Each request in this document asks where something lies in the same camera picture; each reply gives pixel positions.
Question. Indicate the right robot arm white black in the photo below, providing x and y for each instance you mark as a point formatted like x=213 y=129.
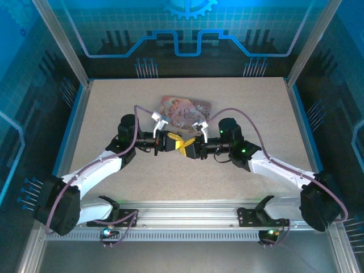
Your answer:
x=278 y=169

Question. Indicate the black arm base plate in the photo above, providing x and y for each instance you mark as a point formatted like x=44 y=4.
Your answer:
x=128 y=217
x=247 y=217

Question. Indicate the aluminium frame post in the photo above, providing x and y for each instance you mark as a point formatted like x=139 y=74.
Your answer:
x=67 y=48
x=309 y=48

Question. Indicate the aluminium front rail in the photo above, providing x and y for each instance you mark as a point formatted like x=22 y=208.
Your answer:
x=185 y=211

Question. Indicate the blue aluminium side rail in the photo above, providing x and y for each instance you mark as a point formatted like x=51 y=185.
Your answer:
x=306 y=128
x=74 y=128

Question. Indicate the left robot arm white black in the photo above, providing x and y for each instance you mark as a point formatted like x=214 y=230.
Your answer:
x=94 y=167

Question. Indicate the small LED controller board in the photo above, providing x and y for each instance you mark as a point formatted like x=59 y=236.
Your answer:
x=107 y=232
x=270 y=233

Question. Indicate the pink storybook box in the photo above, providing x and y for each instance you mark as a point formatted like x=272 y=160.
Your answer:
x=185 y=106

